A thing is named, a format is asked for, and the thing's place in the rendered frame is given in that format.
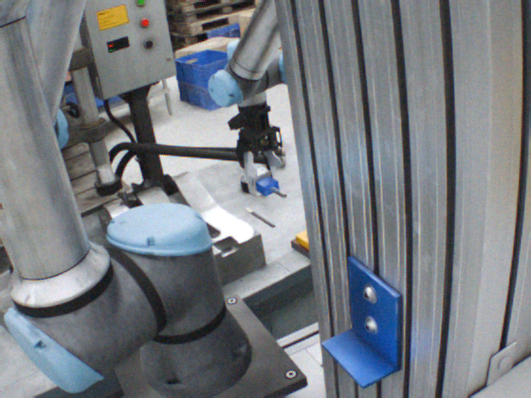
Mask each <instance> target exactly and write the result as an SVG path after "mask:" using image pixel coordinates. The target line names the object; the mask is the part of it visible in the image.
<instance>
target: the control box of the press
mask: <svg viewBox="0 0 531 398"><path fill-rule="evenodd" d="M165 14H166V12H165V9H164V5H163V0H87V1H86V3H85V7H84V11H83V16H82V19H81V23H80V28H79V32H80V35H81V41H82V46H84V47H89V48H90V50H91V56H92V60H93V62H92V63H91V64H90V65H88V66H87V68H88V74H89V77H90V80H91V86H92V88H93V91H94V92H93V95H94V97H96V98H97V99H100V100H103V102H104V110H105V112H106V114H107V115H108V117H110V118H109V119H110V120H111V121H112V122H113V123H115V124H116V125H117V126H119V128H120V129H121V130H122V131H123V132H125V133H126V134H127V135H128V136H129V137H130V138H129V139H130V141H131V142H135V143H140V144H143V143H155V144H156V135H155V131H154V127H153V123H152V120H151V116H150V108H149V105H148V101H147V96H148V93H149V90H150V87H151V85H156V84H157V83H159V81H162V80H165V79H168V78H171V77H174V76H176V70H175V68H176V66H175V62H174V54H173V51H172V43H171V39H170V35H169V30H168V29H169V28H168V23H167V20H166V15H165ZM115 96H119V97H121V99H122V100H124V101H125V102H126V103H127V104H129V107H130V109H129V111H130V115H131V117H132V121H133V124H134V128H135V130H134V131H135V135H136V139H137V141H135V139H134V137H133V135H132V133H131V131H130V130H129V129H128V128H127V127H125V126H124V125H123V124H121V123H120V121H118V120H117V119H116V118H115V117H114V116H113V115H112V112H111V109H110V108H109V104H108V99H110V98H113V97H115ZM135 160H136V162H138V163H139V169H140V173H141V177H142V181H145V180H152V179H153V181H155V180H159V181H160V175H162V174H163V175H164V171H163V168H162V164H161V161H160V157H159V155H157V154H145V153H140V154H137V157H135Z"/></svg>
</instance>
